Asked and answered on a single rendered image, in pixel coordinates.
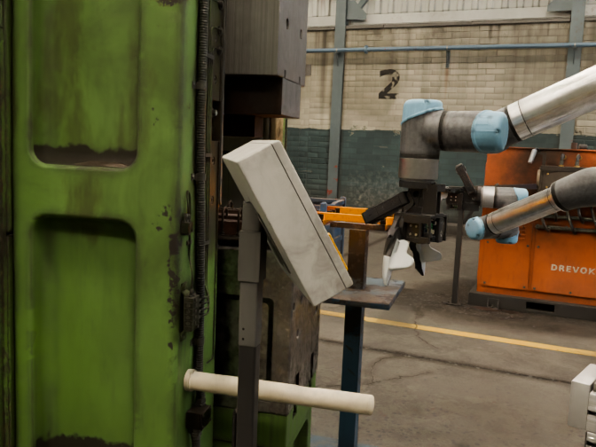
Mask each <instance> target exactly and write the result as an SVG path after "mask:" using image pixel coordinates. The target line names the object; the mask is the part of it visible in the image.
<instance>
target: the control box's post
mask: <svg viewBox="0 0 596 447"><path fill-rule="evenodd" d="M255 211H256V210H255V208H254V206H253V204H252V203H251V202H250V201H248V202H244V203H243V208H242V231H258V232H261V231H264V229H263V226H262V224H261V222H260V220H259V218H258V216H257V214H256V213H255ZM262 314H263V281H261V282H260V283H254V282H245V281H240V293H239V372H238V401H237V428H236V447H256V443H257V418H258V393H259V369H260V344H261V339H262Z"/></svg>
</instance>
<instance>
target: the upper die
mask: <svg viewBox="0 0 596 447"><path fill-rule="evenodd" d="M300 104H301V85H299V84H296V83H294V82H290V81H288V80H287V79H284V78H276V77H225V78H224V111H223V114H234V115H256V116H261V117H264V118H293V119H300Z"/></svg>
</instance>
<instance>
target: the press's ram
mask: <svg viewBox="0 0 596 447"><path fill-rule="evenodd" d="M308 7H309V0H227V13H226V46H225V77H276V78H284V79H287V80H288V81H290V82H294V83H296V84H299V85H301V87H304V86H305V70H306V49H307V28H308Z"/></svg>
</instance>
